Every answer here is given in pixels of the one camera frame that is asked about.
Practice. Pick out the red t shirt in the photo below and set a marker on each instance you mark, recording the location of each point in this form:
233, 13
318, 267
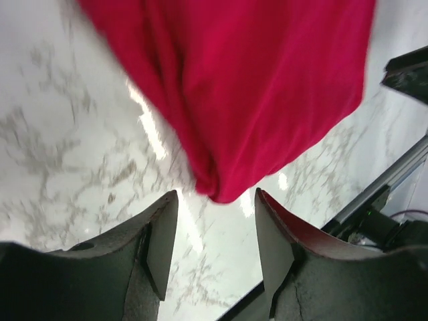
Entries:
248, 86

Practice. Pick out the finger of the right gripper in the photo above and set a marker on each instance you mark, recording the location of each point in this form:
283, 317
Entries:
407, 74

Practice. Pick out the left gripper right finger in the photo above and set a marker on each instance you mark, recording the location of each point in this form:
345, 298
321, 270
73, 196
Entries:
311, 275

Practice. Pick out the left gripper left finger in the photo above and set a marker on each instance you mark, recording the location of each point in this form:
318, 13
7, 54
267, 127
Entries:
122, 274

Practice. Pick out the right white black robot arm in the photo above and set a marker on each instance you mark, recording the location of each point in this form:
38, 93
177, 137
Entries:
388, 234

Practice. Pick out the aluminium extrusion rail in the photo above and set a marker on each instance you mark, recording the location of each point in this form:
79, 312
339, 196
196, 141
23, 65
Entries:
395, 186

